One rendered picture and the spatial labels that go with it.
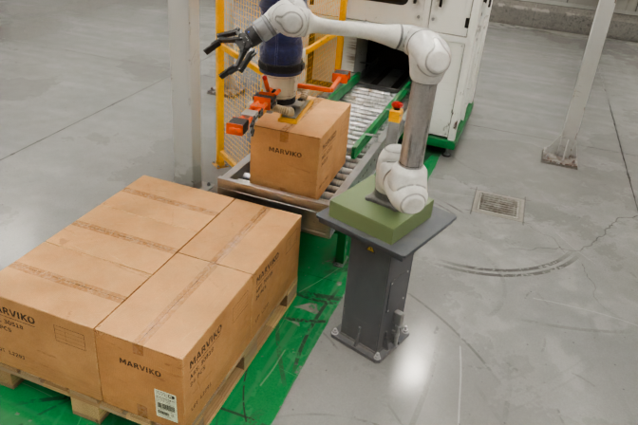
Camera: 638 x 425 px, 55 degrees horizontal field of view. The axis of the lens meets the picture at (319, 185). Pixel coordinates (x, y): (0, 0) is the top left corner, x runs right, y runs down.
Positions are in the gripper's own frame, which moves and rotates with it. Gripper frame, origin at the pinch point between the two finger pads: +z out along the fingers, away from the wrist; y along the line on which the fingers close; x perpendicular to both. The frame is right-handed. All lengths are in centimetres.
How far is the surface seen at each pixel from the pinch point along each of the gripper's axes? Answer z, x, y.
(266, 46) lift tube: -20, -53, 31
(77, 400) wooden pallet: 133, -49, -67
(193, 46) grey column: 20, -129, 120
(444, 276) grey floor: -32, -195, -85
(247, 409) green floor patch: 79, -83, -104
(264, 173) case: 20, -110, 4
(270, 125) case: 2, -95, 18
